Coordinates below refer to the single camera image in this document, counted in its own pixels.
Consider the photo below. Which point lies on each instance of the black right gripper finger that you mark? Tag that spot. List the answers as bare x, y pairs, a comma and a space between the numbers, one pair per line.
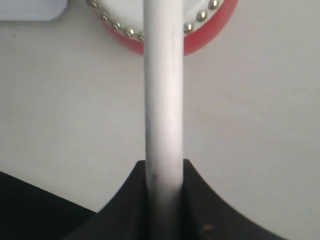
206, 216

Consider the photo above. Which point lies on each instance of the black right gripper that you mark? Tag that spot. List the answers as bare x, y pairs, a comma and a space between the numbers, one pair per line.
31, 213

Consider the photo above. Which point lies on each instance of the wooden drumstick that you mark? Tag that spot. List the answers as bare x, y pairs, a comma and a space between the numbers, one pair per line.
163, 82

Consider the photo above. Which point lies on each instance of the small red drum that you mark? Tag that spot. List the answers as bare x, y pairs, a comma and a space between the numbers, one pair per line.
203, 21

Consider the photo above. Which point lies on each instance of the white rectangular plastic tray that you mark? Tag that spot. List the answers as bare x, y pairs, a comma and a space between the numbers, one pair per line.
31, 10

